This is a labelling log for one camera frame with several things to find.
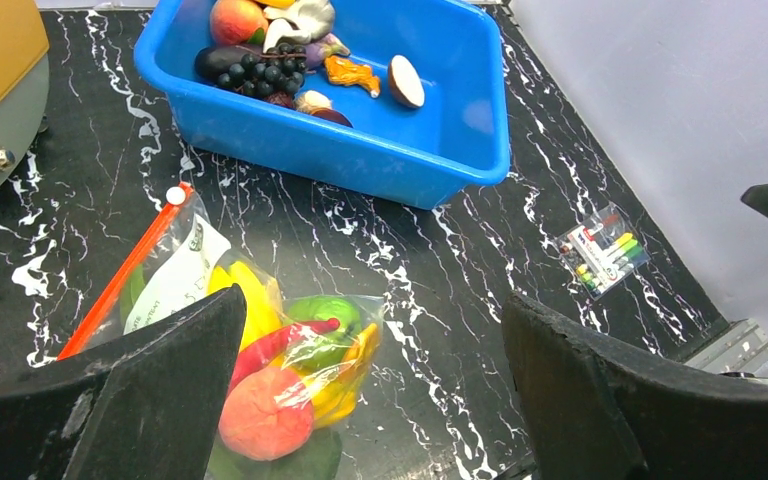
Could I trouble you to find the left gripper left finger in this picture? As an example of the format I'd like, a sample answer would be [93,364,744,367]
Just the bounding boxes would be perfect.
[0,287,246,479]

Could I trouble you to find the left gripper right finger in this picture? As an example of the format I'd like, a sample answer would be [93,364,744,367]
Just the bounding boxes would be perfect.
[501,294,768,479]

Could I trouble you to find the toy peach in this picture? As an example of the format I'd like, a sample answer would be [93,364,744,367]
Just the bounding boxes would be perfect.
[218,367,314,461]
[209,0,269,46]

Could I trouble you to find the red toy chili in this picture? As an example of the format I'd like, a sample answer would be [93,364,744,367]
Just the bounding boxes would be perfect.
[228,318,340,394]

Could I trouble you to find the clear orange zip bag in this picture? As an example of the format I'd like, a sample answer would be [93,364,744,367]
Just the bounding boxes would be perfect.
[60,183,383,479]

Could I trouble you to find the light green toy fruit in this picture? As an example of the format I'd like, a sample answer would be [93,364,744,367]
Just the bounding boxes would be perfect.
[283,296,364,372]

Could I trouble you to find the green toy leaf vegetable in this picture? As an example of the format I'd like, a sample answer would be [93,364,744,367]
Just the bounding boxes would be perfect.
[118,264,344,480]

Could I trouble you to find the yellow toy banana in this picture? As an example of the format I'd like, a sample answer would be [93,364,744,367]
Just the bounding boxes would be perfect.
[208,261,383,429]

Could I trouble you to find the orange toy food piece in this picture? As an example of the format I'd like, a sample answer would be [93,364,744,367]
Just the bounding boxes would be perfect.
[323,55,381,98]

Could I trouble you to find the coloured marker pack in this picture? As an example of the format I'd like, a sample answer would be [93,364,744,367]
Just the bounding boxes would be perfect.
[553,202,650,300]

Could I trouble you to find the blue plastic bin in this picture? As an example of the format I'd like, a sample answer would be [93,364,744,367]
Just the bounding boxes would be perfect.
[134,1,511,210]

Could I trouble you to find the dark red toy plum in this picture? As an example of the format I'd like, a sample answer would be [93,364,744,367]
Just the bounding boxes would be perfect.
[263,91,296,110]

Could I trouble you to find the toy mushroom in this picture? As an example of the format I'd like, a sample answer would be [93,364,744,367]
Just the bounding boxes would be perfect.
[294,90,332,114]

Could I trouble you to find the dark red toy onion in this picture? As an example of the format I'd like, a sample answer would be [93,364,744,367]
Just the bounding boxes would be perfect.
[310,108,353,128]

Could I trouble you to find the dark purple toy grapes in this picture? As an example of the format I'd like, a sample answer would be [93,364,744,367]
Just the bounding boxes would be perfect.
[194,42,308,100]

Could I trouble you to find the brown toy kiwi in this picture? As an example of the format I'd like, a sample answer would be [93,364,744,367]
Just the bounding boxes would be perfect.
[388,55,426,109]

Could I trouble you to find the white toy garlic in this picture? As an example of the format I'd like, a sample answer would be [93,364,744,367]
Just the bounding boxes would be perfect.
[263,0,336,51]

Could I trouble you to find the yellow toy bell pepper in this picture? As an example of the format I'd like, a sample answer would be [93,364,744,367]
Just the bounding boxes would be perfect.
[256,0,295,9]

